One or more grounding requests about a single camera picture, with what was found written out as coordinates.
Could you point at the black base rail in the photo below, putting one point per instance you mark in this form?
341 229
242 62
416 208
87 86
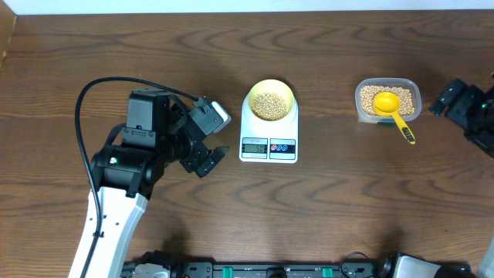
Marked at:
159 264

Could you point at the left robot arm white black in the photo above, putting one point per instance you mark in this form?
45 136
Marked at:
160 129

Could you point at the yellow measuring scoop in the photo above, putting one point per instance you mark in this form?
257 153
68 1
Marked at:
387 104

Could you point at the white digital kitchen scale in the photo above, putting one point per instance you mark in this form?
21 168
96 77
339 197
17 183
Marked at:
265 141

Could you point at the yellow bowl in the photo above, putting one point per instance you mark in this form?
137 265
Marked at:
272 86

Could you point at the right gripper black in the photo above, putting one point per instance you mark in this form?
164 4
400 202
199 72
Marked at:
458 110

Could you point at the soybeans in yellow bowl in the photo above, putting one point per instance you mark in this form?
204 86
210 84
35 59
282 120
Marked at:
269 106

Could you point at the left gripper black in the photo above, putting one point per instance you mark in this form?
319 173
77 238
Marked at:
197 155

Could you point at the clear container of soybeans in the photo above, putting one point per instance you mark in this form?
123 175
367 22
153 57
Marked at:
406 90

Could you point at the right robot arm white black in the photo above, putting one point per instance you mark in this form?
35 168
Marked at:
472 110

